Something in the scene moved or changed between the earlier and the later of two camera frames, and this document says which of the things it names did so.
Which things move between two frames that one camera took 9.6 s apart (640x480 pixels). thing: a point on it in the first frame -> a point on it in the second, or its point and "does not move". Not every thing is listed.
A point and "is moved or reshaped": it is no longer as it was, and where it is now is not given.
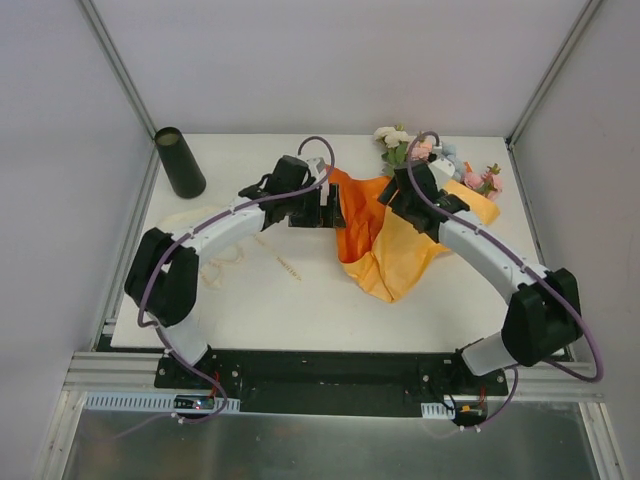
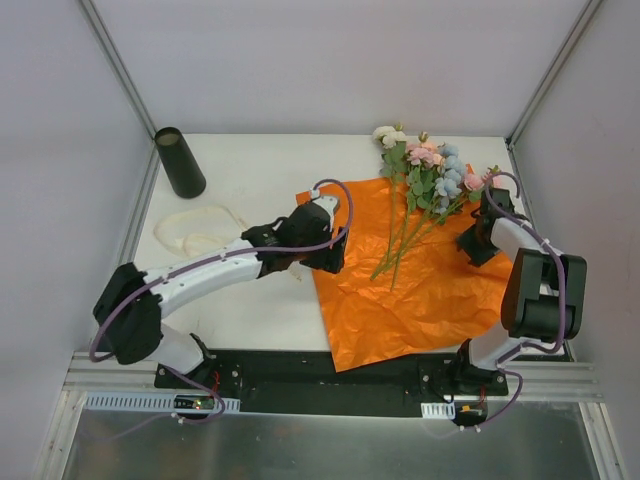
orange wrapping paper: x=382 y=247 is moved or reshaped
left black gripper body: x=323 y=212 -> x=329 y=252
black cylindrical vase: x=185 y=176 does not move
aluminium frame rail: x=91 y=371 does not move
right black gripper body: x=397 y=195 -> x=473 y=243
